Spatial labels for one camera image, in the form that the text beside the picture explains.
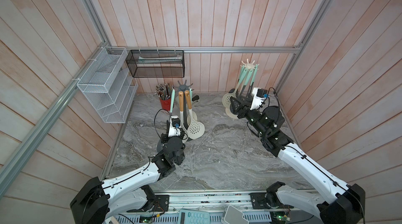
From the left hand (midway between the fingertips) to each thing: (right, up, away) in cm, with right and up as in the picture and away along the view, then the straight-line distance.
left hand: (169, 123), depth 75 cm
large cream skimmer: (+8, -7, -5) cm, 11 cm away
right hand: (+31, +12, -6) cm, 34 cm away
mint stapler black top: (+13, +15, +37) cm, 42 cm away
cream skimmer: (+13, -5, +13) cm, 19 cm away
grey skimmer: (+43, +23, +5) cm, 49 cm away
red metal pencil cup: (-8, +10, +32) cm, 34 cm away
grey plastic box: (+29, -37, -13) cm, 49 cm away
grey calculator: (+12, -42, -6) cm, 44 cm away
